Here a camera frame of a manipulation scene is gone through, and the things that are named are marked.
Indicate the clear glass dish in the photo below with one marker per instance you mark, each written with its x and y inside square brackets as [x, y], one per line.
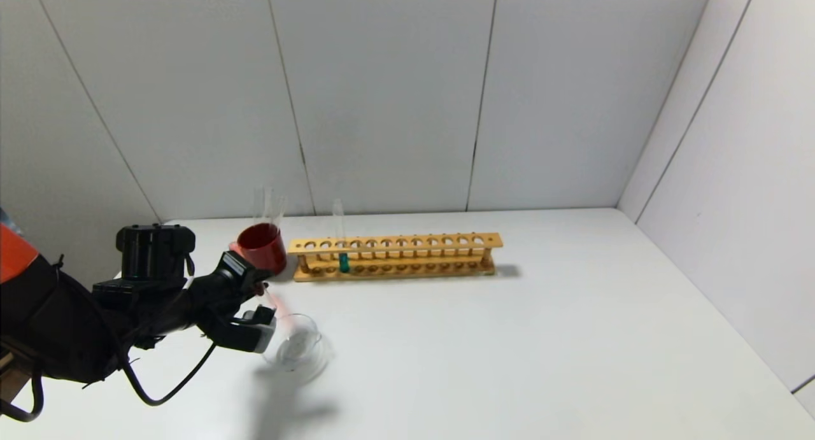
[305, 357]

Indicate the test tube with blue pigment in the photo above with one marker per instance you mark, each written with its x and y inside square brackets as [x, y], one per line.
[344, 263]

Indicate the wooden test tube rack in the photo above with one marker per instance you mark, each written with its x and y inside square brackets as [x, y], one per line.
[414, 242]

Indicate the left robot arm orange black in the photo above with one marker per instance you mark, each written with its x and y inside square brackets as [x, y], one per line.
[63, 325]

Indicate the silver white wrist camera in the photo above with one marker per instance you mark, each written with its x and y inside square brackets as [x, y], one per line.
[264, 335]

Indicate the empty clear test tube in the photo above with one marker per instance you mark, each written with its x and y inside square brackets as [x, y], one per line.
[267, 204]

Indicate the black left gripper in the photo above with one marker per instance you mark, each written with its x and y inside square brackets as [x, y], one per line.
[237, 267]

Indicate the test tube with red pigment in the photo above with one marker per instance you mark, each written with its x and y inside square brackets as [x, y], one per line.
[283, 316]

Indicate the dark red cup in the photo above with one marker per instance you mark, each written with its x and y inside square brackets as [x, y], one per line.
[264, 242]

